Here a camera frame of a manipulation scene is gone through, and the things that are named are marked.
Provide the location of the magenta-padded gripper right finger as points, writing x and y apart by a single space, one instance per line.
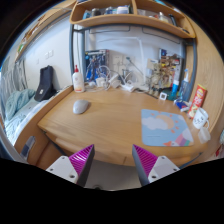
146 160

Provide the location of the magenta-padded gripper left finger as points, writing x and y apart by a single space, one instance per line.
80 160

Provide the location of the grey computer mouse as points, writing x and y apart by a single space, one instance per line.
80 106

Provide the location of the pastel cloud print mouse pad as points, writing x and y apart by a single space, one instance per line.
165 128

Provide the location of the clear plastic cup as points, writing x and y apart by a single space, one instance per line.
204 135

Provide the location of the small white square clock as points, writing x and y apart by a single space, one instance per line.
162 96

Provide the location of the white mug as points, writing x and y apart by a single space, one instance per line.
200 118

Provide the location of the white power strip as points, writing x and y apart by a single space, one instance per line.
127 88

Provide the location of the bed with checked sheet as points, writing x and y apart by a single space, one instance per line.
20 113

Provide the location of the white blue tube bottle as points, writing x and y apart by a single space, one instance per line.
175 87

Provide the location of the white red-capped pump bottle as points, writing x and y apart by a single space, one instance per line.
78 81

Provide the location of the red chips can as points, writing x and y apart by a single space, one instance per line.
197 100

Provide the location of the clear blue pump bottle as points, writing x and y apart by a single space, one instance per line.
185 88

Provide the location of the black bag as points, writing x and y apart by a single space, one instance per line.
45 85

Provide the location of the colourful printed box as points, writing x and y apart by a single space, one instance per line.
170 66

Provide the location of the blue robot model kit box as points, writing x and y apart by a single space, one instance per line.
95 63

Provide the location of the wooden shelf with books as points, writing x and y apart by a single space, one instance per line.
40 26

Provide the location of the white wall socket plate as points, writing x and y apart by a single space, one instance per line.
117 60

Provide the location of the wooden wall shelf unit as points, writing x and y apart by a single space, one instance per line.
126 20

